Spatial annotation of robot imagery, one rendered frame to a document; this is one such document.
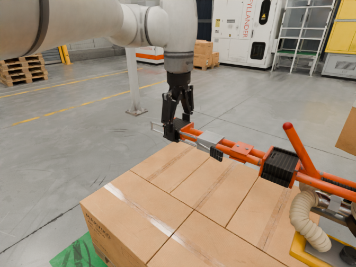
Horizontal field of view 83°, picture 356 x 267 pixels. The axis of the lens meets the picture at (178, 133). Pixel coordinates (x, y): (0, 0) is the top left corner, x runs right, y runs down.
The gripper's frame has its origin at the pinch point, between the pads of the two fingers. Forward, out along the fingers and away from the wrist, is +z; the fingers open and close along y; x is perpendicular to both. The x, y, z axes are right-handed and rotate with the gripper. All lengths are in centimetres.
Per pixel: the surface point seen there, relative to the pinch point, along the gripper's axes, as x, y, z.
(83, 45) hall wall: 895, 457, 62
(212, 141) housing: -14.5, -1.8, -1.2
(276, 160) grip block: -33.0, -0.1, -1.4
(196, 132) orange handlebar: -6.5, 1.5, 0.0
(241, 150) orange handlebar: -23.7, -1.1, -1.1
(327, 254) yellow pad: -49, -10, 11
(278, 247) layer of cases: -42, 28, 65
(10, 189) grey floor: 193, -36, 119
